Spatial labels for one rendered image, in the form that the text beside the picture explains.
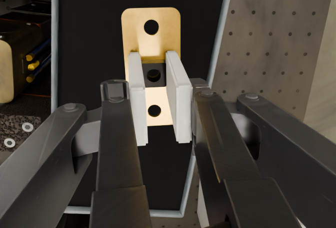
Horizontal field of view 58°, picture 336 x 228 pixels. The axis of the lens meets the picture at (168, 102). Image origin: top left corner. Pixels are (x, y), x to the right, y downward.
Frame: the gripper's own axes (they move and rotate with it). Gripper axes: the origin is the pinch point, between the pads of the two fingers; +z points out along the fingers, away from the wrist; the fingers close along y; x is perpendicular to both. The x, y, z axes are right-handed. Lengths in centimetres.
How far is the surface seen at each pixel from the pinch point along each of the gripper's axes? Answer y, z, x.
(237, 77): 24, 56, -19
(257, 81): 29, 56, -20
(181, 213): 2.8, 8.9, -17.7
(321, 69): 93, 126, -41
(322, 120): 99, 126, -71
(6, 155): -17.8, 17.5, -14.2
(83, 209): -7.4, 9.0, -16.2
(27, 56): -14.5, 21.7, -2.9
